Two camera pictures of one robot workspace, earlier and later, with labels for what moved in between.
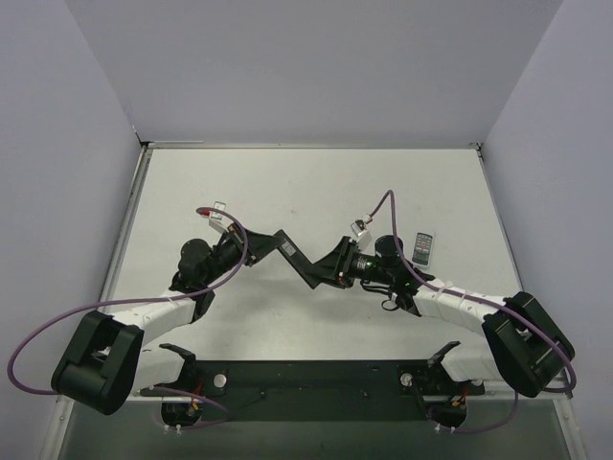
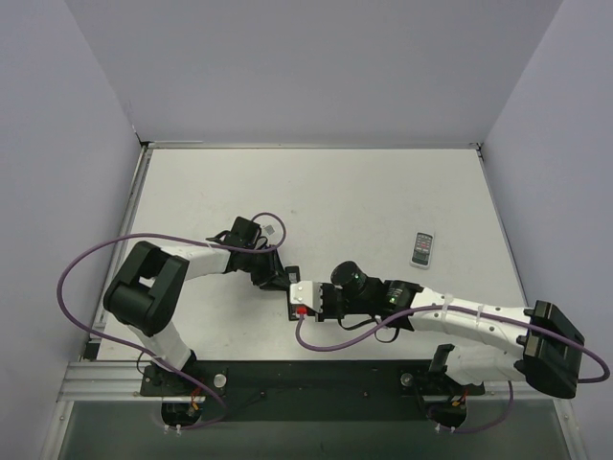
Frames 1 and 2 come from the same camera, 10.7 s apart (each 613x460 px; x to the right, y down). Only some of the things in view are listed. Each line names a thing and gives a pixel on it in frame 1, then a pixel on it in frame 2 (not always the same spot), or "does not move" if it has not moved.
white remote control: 422,248 does not move
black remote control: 299,260 -> 292,275
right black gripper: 345,264 -> 329,301
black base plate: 319,390 does not move
